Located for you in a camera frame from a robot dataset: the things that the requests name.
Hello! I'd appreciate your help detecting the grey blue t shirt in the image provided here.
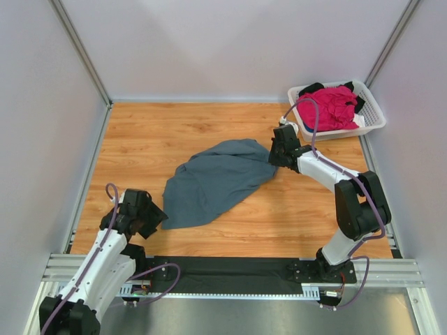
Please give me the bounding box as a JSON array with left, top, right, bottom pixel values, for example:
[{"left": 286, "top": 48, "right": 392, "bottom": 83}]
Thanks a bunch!
[{"left": 162, "top": 139, "right": 277, "bottom": 230}]

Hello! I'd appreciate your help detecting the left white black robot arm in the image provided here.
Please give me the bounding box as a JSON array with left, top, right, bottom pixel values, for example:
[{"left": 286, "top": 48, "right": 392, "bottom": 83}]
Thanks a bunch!
[{"left": 38, "top": 183, "right": 167, "bottom": 334}]

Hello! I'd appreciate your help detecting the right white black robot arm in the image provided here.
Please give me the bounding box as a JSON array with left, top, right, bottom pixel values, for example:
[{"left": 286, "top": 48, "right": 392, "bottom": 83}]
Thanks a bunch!
[{"left": 268, "top": 124, "right": 392, "bottom": 283}]

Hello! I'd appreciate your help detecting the blue garment in basket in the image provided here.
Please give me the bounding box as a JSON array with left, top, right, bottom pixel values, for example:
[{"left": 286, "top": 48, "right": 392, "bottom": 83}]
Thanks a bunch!
[{"left": 303, "top": 122, "right": 314, "bottom": 133}]

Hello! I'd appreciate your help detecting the magenta t shirt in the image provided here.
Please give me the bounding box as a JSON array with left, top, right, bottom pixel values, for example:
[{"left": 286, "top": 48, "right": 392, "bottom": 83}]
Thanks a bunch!
[{"left": 298, "top": 85, "right": 359, "bottom": 132}]

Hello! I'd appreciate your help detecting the white garment in basket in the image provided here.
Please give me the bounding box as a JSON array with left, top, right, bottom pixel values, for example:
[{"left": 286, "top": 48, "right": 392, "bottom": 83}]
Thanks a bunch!
[{"left": 353, "top": 114, "right": 366, "bottom": 128}]

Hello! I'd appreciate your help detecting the black garment in basket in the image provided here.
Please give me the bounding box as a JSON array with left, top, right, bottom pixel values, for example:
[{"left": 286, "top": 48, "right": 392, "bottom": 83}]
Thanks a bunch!
[{"left": 298, "top": 82, "right": 365, "bottom": 115}]

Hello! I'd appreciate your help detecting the white plastic laundry basket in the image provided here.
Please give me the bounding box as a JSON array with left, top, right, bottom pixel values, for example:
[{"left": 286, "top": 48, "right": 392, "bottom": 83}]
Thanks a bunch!
[{"left": 288, "top": 80, "right": 386, "bottom": 142}]

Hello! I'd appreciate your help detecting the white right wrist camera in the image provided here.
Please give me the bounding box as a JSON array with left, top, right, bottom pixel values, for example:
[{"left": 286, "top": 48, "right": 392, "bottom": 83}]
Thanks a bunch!
[{"left": 279, "top": 117, "right": 299, "bottom": 135}]

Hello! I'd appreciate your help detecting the grey slotted cable duct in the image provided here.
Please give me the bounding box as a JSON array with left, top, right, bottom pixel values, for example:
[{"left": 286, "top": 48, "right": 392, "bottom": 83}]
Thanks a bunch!
[{"left": 115, "top": 282, "right": 321, "bottom": 300}]

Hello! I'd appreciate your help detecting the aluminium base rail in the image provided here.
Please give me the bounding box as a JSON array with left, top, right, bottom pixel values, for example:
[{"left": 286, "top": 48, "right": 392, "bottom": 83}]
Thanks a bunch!
[{"left": 41, "top": 253, "right": 425, "bottom": 288}]

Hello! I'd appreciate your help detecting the rear aluminium table rail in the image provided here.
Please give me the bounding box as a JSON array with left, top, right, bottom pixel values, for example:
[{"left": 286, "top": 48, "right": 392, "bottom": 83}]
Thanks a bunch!
[{"left": 112, "top": 97, "right": 288, "bottom": 104}]

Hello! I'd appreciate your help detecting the left aluminium frame post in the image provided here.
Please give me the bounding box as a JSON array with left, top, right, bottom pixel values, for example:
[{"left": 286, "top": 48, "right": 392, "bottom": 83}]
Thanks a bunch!
[{"left": 49, "top": 0, "right": 112, "bottom": 107}]

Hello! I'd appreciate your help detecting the aluminium frame post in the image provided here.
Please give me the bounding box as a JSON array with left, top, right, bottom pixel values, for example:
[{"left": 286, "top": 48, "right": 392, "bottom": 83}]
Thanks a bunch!
[
  {"left": 49, "top": 0, "right": 112, "bottom": 107},
  {"left": 364, "top": 0, "right": 423, "bottom": 88}
]

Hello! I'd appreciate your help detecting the right aluminium frame post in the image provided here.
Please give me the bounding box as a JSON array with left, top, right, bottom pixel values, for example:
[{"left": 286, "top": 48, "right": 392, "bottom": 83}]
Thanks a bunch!
[{"left": 364, "top": 0, "right": 423, "bottom": 88}]

